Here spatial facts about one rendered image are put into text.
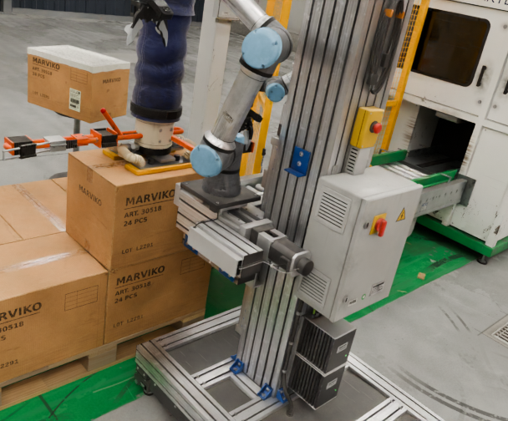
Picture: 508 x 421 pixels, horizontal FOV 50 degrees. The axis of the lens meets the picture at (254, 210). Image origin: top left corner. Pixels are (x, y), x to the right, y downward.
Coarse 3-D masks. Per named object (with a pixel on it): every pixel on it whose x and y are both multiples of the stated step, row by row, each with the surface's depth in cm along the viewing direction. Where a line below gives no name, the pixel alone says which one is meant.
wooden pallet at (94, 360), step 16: (176, 320) 280; (192, 320) 289; (128, 336) 261; (144, 336) 282; (96, 352) 251; (112, 352) 258; (128, 352) 269; (48, 368) 235; (64, 368) 252; (80, 368) 253; (96, 368) 255; (0, 384) 221; (16, 384) 238; (32, 384) 240; (48, 384) 241; (64, 384) 246; (0, 400) 225; (16, 400) 231
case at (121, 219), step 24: (72, 168) 243; (96, 168) 233; (120, 168) 237; (192, 168) 252; (72, 192) 248; (96, 192) 232; (120, 192) 222; (144, 192) 231; (168, 192) 241; (72, 216) 252; (96, 216) 235; (120, 216) 228; (144, 216) 236; (168, 216) 247; (96, 240) 239; (120, 240) 233; (144, 240) 242; (168, 240) 253; (120, 264) 238
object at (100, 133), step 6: (90, 132) 229; (96, 132) 226; (102, 132) 230; (108, 132) 232; (114, 132) 230; (102, 138) 225; (108, 138) 226; (114, 138) 228; (96, 144) 227; (102, 144) 225; (108, 144) 227; (114, 144) 229
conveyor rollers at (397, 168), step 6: (396, 162) 455; (384, 168) 441; (390, 168) 438; (396, 168) 444; (402, 168) 442; (408, 168) 447; (396, 174) 426; (402, 174) 431; (408, 174) 437; (414, 174) 434; (420, 174) 439; (246, 186) 350; (258, 186) 355; (258, 192) 344
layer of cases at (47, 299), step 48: (0, 192) 285; (48, 192) 295; (0, 240) 244; (48, 240) 251; (0, 288) 212; (48, 288) 219; (96, 288) 235; (144, 288) 255; (192, 288) 279; (0, 336) 212; (48, 336) 228; (96, 336) 247
